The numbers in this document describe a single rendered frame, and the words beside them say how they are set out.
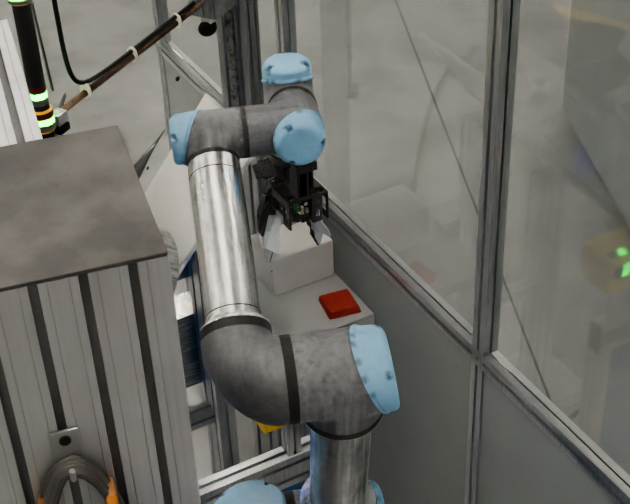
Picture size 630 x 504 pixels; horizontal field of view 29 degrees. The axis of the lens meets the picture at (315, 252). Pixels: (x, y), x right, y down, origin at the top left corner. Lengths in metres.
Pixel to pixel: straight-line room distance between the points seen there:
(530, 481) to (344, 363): 1.13
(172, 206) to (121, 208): 1.55
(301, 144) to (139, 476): 0.64
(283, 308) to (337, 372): 1.38
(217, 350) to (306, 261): 1.38
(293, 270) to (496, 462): 0.67
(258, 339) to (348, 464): 0.26
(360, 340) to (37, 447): 0.50
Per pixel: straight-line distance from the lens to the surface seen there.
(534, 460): 2.57
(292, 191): 1.93
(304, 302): 2.94
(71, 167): 1.27
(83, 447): 1.25
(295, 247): 2.94
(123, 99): 5.70
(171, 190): 2.76
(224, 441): 3.14
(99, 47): 6.20
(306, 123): 1.74
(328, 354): 1.56
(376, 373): 1.56
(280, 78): 1.83
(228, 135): 1.76
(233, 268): 1.64
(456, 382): 2.74
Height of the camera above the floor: 2.68
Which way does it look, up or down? 36 degrees down
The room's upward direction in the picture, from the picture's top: 3 degrees counter-clockwise
